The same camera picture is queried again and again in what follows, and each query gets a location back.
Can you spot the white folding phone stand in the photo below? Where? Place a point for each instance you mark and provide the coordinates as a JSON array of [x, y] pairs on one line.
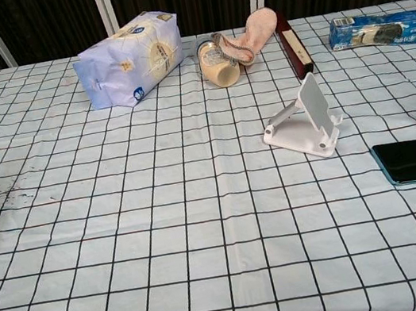
[[302, 139]]

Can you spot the blue cookie pack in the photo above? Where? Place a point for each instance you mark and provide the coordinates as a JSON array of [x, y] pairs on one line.
[[375, 31]]

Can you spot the cream glass jar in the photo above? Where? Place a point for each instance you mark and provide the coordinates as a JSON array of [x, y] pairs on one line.
[[219, 71]]

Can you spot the white black-grid tablecloth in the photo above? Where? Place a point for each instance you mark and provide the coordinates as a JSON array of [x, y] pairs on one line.
[[124, 226]]

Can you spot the dark red long box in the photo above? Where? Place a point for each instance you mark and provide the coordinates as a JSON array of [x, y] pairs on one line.
[[295, 52]]

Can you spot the blue white paper bag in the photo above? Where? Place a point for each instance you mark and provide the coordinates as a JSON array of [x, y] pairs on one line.
[[124, 69]]

